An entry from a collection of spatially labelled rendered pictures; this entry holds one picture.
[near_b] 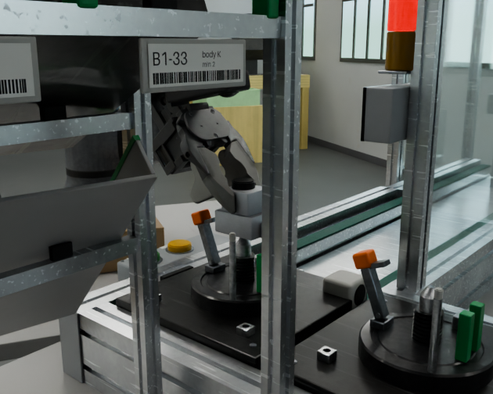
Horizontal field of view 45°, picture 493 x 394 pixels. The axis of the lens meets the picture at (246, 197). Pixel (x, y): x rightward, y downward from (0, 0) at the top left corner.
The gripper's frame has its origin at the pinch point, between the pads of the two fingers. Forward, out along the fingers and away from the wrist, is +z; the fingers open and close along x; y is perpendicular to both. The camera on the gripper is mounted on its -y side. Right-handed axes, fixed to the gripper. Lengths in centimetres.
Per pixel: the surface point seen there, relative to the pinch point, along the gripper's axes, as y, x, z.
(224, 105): 324, -420, -222
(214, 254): 10.2, 0.2, 3.2
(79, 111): -10.8, 25.6, -8.2
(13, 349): 40.7, 17.2, -1.5
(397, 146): 19, -81, -8
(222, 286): 8.3, 3.6, 7.9
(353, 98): 266, -565, -174
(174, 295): 14.2, 6.5, 5.4
